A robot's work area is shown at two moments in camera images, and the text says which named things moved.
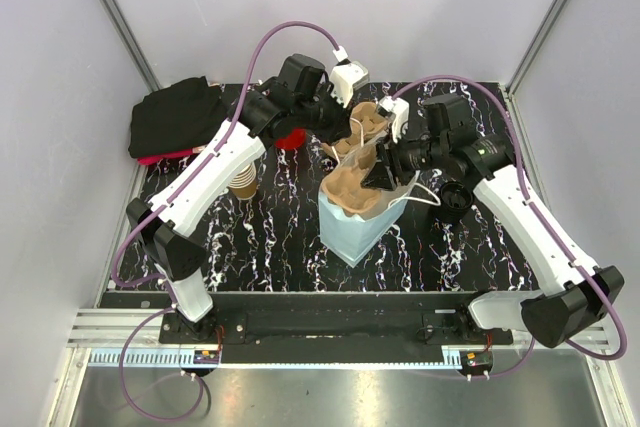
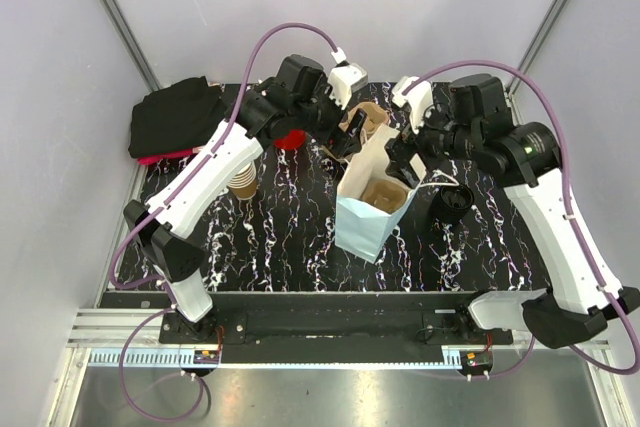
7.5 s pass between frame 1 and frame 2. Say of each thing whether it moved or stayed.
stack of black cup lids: stayed
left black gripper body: moved
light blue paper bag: moved
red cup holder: stayed
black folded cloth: stayed
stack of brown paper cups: stayed
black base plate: stayed
